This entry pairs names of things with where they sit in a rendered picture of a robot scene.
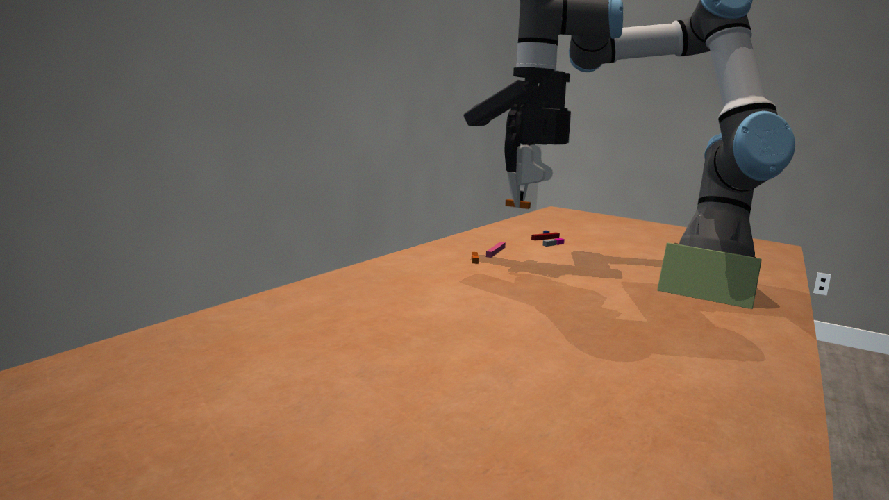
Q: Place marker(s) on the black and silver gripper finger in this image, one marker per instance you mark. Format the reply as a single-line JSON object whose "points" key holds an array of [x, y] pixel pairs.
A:
{"points": [[520, 165], [538, 161]]}

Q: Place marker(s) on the pink rod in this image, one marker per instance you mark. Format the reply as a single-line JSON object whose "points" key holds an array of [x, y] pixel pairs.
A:
{"points": [[495, 249]]}

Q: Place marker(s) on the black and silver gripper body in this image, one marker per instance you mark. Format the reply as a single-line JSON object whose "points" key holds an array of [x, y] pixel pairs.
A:
{"points": [[546, 92]]}

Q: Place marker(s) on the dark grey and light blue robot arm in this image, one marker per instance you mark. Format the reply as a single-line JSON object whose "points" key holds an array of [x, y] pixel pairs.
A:
{"points": [[755, 144]]}

